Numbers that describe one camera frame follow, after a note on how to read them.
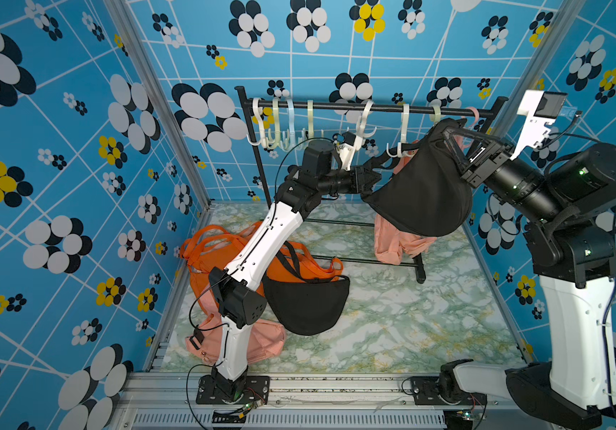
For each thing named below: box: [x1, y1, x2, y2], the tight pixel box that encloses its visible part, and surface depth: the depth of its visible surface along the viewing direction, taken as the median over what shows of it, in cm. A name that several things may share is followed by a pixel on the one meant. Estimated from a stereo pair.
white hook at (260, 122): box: [246, 97, 265, 147], surface depth 69 cm
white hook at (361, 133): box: [355, 100, 377, 151], surface depth 64 cm
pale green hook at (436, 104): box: [429, 99, 442, 123], surface depth 63 cm
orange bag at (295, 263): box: [256, 240, 343, 295], surface depth 95 cm
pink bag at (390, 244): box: [374, 214, 437, 267], surface depth 91 cm
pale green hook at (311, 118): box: [307, 99, 315, 139], surface depth 69 cm
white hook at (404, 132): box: [385, 103, 410, 159], surface depth 64 cm
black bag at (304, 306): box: [262, 241, 351, 336], surface depth 90 cm
